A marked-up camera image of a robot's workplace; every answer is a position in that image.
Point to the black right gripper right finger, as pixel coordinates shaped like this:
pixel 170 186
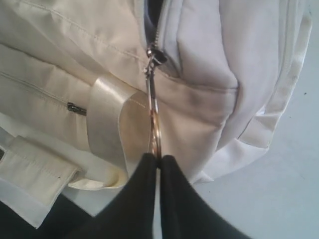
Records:
pixel 183 213

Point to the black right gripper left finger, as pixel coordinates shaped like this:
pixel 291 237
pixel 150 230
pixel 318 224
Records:
pixel 130 214

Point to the cream white fabric bag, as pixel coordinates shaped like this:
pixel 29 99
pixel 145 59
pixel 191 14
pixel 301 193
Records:
pixel 88 86

